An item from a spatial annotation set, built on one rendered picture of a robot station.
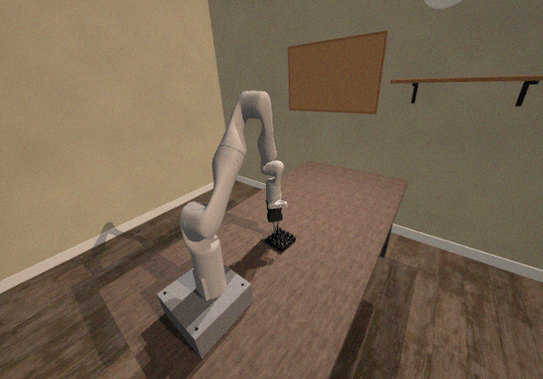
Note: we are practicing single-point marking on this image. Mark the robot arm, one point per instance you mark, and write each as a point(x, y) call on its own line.
point(204, 220)

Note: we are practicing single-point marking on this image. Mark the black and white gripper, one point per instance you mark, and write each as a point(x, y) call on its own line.
point(274, 207)

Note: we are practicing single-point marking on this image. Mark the black knob box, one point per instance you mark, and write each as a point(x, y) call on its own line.
point(281, 241)

